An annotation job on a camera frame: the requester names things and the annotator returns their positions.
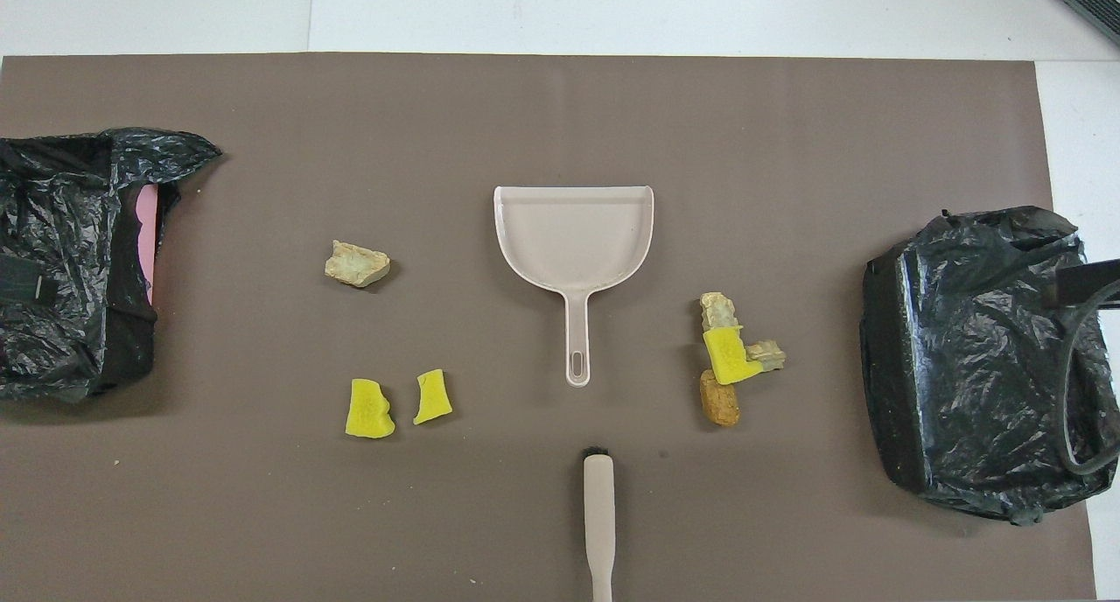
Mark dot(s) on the beige plastic dustpan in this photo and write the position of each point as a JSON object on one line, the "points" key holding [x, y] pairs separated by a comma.
{"points": [[573, 234]]}

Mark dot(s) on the small yellow sponge piece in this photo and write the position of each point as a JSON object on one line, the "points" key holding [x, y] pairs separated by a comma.
{"points": [[431, 396]]}

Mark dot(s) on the L-shaped yellow sponge piece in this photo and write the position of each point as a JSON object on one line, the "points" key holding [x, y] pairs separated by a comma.
{"points": [[724, 357]]}

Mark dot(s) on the brown round cookie piece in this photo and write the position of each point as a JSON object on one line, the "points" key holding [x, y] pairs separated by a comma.
{"points": [[719, 405]]}

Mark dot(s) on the croissant-shaped foam piece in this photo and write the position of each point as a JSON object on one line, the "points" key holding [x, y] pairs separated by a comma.
{"points": [[357, 263]]}

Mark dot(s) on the beige hand brush black bristles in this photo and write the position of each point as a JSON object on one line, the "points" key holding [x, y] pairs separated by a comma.
{"points": [[599, 497]]}

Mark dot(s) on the small beige foam chunk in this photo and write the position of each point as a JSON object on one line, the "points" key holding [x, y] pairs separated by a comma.
{"points": [[770, 353]]}

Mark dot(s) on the large yellow sponge piece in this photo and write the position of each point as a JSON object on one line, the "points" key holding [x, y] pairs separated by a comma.
{"points": [[367, 409]]}

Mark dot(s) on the bin wrapped in black bag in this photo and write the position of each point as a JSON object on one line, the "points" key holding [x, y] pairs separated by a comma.
{"points": [[962, 366]]}

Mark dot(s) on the pink bin with black bag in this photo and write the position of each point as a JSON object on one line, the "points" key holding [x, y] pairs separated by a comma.
{"points": [[61, 217]]}

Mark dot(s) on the brown table mat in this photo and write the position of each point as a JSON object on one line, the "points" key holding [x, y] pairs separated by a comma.
{"points": [[525, 103]]}

